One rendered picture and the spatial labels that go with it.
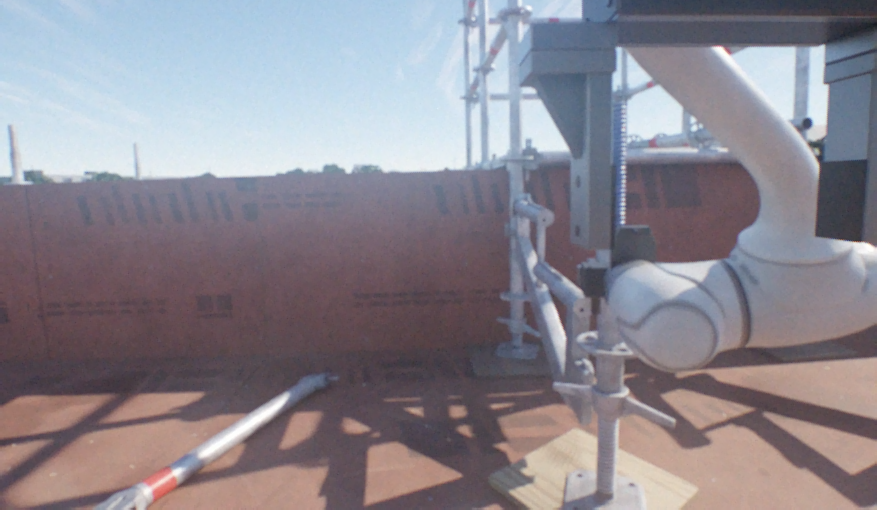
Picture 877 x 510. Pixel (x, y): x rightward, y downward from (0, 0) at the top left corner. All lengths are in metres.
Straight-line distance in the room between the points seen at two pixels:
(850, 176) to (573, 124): 0.14
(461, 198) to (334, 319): 0.68
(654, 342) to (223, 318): 1.65
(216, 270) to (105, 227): 0.45
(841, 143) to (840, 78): 0.03
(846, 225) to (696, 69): 0.24
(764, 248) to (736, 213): 1.55
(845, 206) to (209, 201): 1.79
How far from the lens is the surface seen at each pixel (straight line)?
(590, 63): 0.22
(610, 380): 0.90
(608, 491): 1.02
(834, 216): 0.30
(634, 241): 0.69
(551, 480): 1.07
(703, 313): 0.50
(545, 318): 1.24
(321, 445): 1.25
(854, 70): 0.30
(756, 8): 0.24
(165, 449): 1.39
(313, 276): 1.76
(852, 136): 0.29
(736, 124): 0.50
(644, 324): 0.50
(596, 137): 0.21
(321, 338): 1.82
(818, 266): 0.56
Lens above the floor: 0.64
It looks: 7 degrees down
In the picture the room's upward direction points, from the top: 2 degrees counter-clockwise
